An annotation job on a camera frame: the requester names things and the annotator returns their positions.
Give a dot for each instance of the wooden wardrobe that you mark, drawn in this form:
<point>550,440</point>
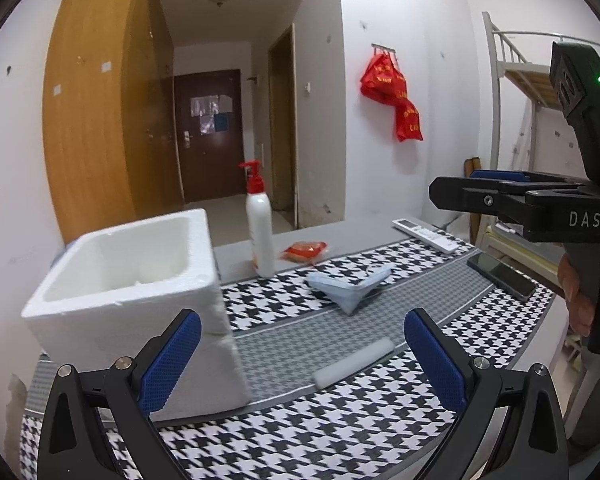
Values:
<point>95,110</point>

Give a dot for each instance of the wooden side door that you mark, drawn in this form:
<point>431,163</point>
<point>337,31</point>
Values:
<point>282,135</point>

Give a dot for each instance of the white foam box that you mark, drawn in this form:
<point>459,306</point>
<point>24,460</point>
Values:
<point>130,260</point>

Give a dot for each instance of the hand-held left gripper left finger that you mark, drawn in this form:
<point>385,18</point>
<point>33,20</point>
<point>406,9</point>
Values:
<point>172,360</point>

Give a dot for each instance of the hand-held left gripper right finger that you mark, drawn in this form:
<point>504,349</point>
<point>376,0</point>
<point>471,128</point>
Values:
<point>435,360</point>

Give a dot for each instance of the red snack packet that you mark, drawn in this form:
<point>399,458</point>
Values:
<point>305,251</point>

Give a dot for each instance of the red plastic bags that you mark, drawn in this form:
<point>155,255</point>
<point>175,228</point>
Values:
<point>387,85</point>

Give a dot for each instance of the white remote control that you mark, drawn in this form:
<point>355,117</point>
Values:
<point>427,234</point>

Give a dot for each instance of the metal wall hook rack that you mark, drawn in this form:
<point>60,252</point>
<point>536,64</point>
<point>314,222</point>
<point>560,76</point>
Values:
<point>384,48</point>

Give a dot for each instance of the white foam strip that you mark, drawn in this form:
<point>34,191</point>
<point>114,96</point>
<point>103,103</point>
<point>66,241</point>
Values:
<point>352,364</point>

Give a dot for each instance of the houndstooth table cloth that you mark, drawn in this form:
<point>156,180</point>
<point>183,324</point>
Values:
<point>290,340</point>

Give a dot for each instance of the dark brown entrance door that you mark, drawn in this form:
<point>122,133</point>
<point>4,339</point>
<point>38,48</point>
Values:
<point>210,160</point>

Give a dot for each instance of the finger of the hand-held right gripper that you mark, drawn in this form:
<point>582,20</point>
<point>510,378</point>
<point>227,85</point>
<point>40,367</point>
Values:
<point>475,197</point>
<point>500,175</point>

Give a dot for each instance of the person's right hand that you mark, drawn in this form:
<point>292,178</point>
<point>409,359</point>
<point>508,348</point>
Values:
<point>575,295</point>

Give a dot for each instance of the white metal bunk bed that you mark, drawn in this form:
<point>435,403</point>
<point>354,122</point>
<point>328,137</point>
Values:
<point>522,80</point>

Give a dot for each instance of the white bottle with red pump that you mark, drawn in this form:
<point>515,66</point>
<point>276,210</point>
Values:
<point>261,230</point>

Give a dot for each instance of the black smartphone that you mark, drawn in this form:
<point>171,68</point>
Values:
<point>502,275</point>

